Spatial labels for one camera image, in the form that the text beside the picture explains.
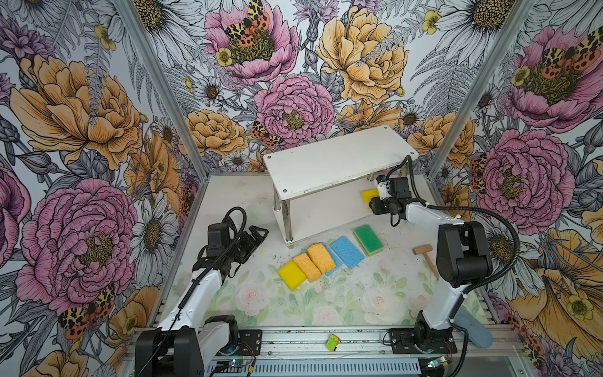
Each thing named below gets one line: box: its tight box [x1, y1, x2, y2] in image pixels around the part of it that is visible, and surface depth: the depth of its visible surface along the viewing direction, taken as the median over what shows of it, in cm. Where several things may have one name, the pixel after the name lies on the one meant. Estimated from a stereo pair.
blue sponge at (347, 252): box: [329, 235, 366, 270], surface depth 96 cm
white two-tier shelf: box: [263, 125, 420, 249], surface depth 83 cm
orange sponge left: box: [293, 252, 322, 283], surface depth 89 cm
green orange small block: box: [325, 333, 342, 352], surface depth 74 cm
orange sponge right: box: [307, 243, 337, 275], surface depth 90 cm
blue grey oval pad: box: [453, 307, 494, 349], surface depth 76 cm
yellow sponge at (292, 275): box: [277, 260, 307, 292], surface depth 89 cm
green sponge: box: [353, 223, 385, 258], surface depth 96 cm
